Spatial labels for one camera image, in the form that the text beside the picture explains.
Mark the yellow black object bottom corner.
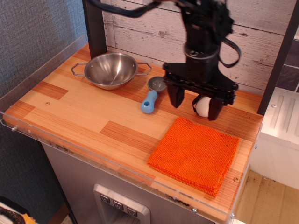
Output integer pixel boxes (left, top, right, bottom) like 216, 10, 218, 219
0, 207, 36, 224

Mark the grey toy fridge cabinet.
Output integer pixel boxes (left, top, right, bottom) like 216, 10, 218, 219
42, 144, 212, 224

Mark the dark left shelf post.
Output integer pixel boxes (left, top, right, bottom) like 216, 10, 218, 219
82, 0, 107, 59

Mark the silver dispenser panel with buttons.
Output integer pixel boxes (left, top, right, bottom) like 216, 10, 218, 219
93, 184, 151, 224

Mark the black braided cable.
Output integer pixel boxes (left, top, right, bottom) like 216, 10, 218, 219
86, 0, 180, 17

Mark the dark right shelf post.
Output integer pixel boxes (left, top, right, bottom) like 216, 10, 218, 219
257, 0, 299, 115

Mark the dark shelf post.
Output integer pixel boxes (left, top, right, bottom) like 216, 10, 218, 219
82, 0, 107, 59
257, 0, 299, 115

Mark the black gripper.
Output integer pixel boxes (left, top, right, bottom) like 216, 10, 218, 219
163, 57, 238, 121

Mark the stainless steel bowl with handles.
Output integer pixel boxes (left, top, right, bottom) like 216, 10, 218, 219
71, 53, 152, 90

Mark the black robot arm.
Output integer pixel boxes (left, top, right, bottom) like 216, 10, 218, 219
163, 0, 241, 120

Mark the blue grey toy scoop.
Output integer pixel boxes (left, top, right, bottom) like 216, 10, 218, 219
141, 76, 167, 114

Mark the white toy sink unit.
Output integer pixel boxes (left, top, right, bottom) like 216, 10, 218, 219
249, 88, 299, 189

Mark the orange folded cloth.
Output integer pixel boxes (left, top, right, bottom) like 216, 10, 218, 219
147, 117, 240, 196

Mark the white plush egg black band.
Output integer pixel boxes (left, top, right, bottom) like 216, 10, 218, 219
192, 95, 211, 118

